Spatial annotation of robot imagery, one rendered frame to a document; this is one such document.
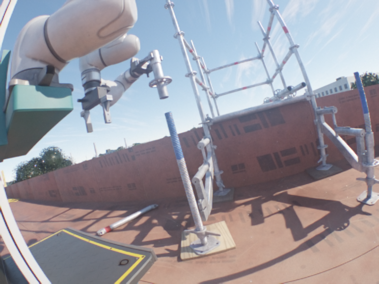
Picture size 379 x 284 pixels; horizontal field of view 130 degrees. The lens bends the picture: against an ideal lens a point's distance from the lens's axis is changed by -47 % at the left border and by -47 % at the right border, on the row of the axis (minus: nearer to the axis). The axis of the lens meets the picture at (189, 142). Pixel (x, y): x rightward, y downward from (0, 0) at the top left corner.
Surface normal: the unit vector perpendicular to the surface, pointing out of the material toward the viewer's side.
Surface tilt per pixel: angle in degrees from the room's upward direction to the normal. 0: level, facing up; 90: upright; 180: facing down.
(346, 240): 0
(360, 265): 0
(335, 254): 0
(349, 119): 90
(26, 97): 90
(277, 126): 90
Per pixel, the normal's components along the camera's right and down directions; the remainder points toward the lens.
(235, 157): -0.29, 0.11
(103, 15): 0.46, 0.64
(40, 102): 0.90, -0.22
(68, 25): 0.18, 0.61
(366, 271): -0.25, -0.97
